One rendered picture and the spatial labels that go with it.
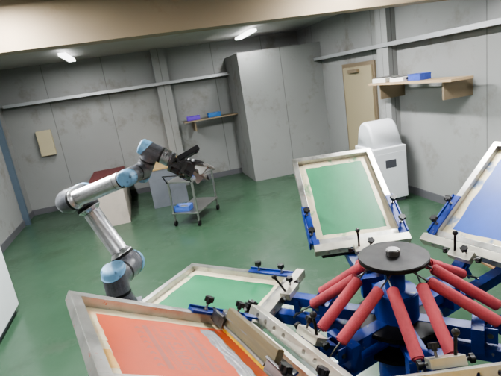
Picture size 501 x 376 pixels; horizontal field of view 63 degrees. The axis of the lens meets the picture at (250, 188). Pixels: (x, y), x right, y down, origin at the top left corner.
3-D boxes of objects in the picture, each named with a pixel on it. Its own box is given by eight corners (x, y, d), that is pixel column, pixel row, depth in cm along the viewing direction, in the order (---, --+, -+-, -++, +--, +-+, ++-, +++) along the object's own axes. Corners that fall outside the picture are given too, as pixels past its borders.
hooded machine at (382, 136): (411, 198, 647) (406, 118, 615) (378, 206, 634) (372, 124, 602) (387, 189, 708) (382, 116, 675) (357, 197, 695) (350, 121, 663)
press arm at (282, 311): (191, 306, 258) (188, 298, 256) (196, 301, 263) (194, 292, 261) (397, 345, 195) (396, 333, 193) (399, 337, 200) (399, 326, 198)
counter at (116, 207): (131, 197, 939) (124, 165, 920) (130, 222, 746) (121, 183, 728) (101, 203, 924) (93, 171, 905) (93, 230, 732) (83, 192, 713)
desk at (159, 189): (183, 186, 965) (176, 154, 945) (191, 201, 826) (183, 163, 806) (150, 192, 948) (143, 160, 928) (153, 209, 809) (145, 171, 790)
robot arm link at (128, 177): (39, 201, 187) (124, 163, 171) (55, 193, 197) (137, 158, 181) (51, 223, 189) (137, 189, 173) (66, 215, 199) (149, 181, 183)
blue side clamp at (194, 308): (188, 324, 167) (194, 307, 167) (183, 319, 171) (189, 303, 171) (247, 332, 183) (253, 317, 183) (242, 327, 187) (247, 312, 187)
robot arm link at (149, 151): (139, 151, 192) (145, 135, 188) (160, 161, 193) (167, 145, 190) (133, 156, 184) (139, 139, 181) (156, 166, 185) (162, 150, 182)
